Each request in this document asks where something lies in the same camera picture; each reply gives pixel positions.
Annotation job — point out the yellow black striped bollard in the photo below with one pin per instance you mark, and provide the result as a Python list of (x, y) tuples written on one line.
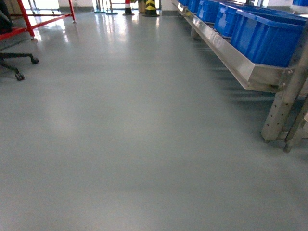
[(150, 9)]

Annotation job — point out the blue plastic crate left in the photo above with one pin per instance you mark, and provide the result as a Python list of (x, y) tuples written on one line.
[(266, 39)]

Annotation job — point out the red metal frame table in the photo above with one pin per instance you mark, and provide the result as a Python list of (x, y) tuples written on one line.
[(30, 27)]

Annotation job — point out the blue plastic crate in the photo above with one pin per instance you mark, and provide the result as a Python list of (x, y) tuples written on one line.
[(226, 17), (266, 39)]

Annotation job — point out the blue plastic crate right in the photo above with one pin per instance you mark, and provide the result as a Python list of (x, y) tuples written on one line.
[(226, 17)]

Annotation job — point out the red white traffic cone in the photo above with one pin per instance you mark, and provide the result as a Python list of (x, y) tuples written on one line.
[(128, 10)]

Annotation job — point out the stainless steel shelf rack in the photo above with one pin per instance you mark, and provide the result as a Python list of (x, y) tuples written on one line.
[(287, 83)]

